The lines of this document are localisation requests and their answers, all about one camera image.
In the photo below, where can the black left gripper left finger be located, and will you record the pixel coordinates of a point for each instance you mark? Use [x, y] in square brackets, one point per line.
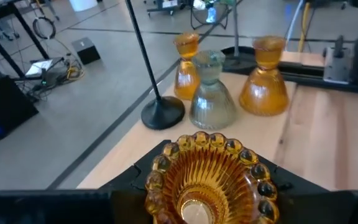
[129, 199]

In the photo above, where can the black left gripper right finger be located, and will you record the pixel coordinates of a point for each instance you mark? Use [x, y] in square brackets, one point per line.
[306, 205]

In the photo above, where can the amber ribbed glass candle holder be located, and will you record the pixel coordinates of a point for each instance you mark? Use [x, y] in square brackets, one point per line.
[210, 174]
[264, 93]
[183, 77]

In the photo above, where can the tall black candlestick holder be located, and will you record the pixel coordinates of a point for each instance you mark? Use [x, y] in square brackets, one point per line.
[239, 63]
[163, 113]

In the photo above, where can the clear ribbed glass candle holder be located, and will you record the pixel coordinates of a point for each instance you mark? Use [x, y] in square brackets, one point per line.
[211, 105]

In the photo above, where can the small black box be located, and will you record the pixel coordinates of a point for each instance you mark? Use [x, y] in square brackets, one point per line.
[85, 49]

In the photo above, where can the large black case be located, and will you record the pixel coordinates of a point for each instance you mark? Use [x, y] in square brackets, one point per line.
[5, 105]

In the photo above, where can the grey rolling cart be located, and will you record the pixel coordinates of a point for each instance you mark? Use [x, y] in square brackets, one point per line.
[166, 7]

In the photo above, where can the white cylindrical bin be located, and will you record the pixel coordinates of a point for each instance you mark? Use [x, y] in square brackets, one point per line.
[82, 4]

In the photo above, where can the black aluminium frame rails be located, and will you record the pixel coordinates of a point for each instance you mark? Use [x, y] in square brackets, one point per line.
[306, 79]

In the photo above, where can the grey metal bracket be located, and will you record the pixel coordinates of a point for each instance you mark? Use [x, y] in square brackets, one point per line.
[337, 68]

